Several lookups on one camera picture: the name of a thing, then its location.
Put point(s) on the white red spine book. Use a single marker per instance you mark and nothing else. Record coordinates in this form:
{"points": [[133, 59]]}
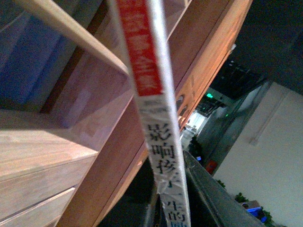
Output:
{"points": [[142, 30]]}

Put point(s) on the left wooden shelf unit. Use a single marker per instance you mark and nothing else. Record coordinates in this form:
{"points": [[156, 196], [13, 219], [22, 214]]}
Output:
{"points": [[70, 167]]}

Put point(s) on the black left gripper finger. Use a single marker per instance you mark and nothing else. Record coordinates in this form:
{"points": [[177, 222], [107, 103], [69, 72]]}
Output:
{"points": [[210, 204]]}

